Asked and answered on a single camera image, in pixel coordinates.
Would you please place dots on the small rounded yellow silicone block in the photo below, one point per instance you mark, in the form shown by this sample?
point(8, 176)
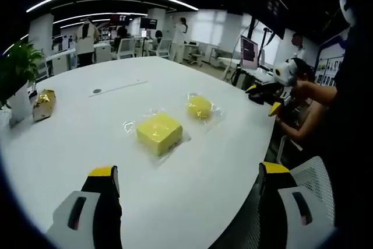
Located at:
point(199, 106)

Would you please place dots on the white worn device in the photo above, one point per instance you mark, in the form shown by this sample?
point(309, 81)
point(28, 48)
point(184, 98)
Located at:
point(348, 8)

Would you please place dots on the green potted plant white pot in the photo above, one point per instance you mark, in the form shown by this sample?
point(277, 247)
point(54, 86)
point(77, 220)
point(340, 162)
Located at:
point(17, 68)

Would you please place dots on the large square yellow silicone block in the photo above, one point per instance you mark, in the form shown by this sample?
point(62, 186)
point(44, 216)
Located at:
point(158, 132)

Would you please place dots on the gold foil bag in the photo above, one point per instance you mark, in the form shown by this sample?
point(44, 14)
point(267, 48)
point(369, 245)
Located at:
point(43, 106)

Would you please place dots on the computer monitor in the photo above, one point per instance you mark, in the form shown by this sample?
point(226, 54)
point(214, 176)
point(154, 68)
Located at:
point(249, 52)

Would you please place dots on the wall poster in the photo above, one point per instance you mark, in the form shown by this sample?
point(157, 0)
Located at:
point(332, 62)

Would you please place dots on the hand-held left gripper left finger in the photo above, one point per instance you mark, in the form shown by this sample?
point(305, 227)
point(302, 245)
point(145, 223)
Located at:
point(87, 220)

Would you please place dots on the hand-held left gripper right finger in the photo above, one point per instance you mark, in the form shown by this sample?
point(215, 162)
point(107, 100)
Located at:
point(291, 220)

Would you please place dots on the person's dark clothing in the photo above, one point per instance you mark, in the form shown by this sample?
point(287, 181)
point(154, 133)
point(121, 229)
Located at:
point(355, 115)

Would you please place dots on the white mesh office chair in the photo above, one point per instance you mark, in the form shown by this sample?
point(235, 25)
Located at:
point(314, 179)

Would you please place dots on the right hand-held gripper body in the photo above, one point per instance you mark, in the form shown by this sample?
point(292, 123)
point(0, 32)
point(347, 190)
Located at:
point(285, 74)

